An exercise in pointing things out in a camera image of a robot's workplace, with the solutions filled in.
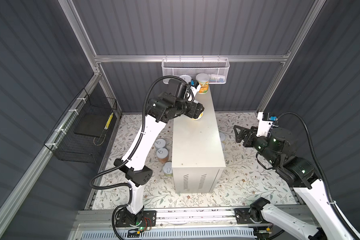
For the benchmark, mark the white metal cabinet counter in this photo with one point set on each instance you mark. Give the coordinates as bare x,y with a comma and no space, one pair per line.
197,156

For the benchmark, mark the yellow label can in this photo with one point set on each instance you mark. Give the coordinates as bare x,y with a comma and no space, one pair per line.
167,169

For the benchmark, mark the yellow can right rear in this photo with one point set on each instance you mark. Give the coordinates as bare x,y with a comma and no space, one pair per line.
222,136

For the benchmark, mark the yellow marker pen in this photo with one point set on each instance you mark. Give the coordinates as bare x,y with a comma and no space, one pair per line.
109,121

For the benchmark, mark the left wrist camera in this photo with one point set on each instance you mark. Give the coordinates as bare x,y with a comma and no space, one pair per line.
195,86

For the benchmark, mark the black wire wall basket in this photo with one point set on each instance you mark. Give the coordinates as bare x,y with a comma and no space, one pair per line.
81,136

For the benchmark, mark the tubes in white basket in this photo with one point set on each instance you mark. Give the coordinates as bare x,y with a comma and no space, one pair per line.
217,79

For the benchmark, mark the floral patterned mat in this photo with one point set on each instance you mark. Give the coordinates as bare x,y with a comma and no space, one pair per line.
242,181

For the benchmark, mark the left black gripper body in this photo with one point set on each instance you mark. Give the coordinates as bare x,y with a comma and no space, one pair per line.
182,107

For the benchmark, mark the orange label can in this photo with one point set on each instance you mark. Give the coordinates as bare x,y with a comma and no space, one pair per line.
203,80

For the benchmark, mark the pink label can front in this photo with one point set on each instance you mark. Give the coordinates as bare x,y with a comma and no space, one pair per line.
186,78

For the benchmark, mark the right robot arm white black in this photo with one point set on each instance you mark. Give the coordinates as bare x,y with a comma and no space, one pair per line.
300,175

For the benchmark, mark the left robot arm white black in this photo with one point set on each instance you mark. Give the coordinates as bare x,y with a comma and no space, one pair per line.
133,162

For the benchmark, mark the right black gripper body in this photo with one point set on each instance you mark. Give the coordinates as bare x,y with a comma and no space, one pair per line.
259,146

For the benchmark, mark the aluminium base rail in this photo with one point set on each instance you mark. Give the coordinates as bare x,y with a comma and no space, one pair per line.
215,223

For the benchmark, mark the white wire mesh basket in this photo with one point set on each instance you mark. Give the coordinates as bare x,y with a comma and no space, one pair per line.
195,65

